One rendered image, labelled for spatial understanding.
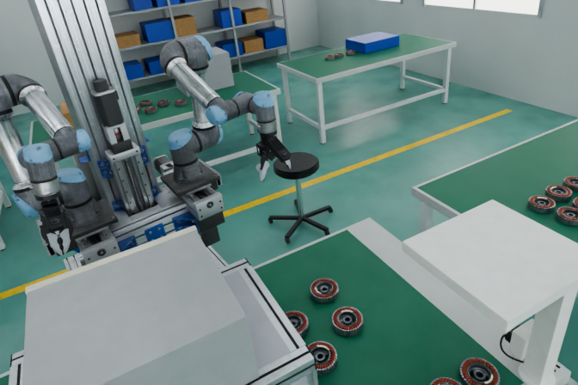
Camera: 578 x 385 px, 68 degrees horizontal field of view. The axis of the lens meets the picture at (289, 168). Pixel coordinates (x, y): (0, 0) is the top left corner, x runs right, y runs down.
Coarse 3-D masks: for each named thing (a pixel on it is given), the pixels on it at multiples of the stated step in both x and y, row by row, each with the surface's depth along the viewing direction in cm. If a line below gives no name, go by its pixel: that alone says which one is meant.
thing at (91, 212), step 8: (88, 200) 178; (72, 208) 176; (80, 208) 177; (88, 208) 178; (96, 208) 183; (72, 216) 178; (80, 216) 177; (88, 216) 178; (96, 216) 181; (72, 224) 178; (80, 224) 178; (88, 224) 179
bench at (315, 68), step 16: (400, 48) 494; (416, 48) 486; (432, 48) 480; (448, 48) 491; (288, 64) 483; (304, 64) 475; (320, 64) 469; (336, 64) 462; (352, 64) 455; (368, 64) 449; (384, 64) 457; (400, 64) 578; (448, 64) 506; (320, 80) 426; (400, 80) 588; (416, 80) 559; (448, 80) 515; (288, 96) 511; (320, 96) 438; (416, 96) 505; (288, 112) 519; (320, 112) 445; (368, 112) 479; (320, 128) 455
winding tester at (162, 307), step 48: (192, 240) 115; (48, 288) 104; (96, 288) 102; (144, 288) 100; (192, 288) 99; (48, 336) 90; (96, 336) 89; (144, 336) 88; (192, 336) 86; (240, 336) 91; (48, 384) 80; (96, 384) 79; (144, 384) 84; (192, 384) 90; (240, 384) 97
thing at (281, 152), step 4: (268, 140) 166; (272, 140) 166; (276, 140) 167; (268, 144) 166; (272, 144) 165; (276, 144) 165; (280, 144) 166; (272, 148) 165; (276, 148) 164; (280, 148) 165; (284, 148) 165; (276, 152) 163; (280, 152) 163; (284, 152) 163; (288, 152) 164; (280, 156) 162; (284, 156) 162; (288, 156) 163; (280, 160) 163; (284, 160) 163
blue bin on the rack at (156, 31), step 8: (144, 24) 666; (152, 24) 668; (160, 24) 674; (168, 24) 679; (144, 32) 678; (152, 32) 673; (160, 32) 678; (168, 32) 684; (152, 40) 677; (160, 40) 683
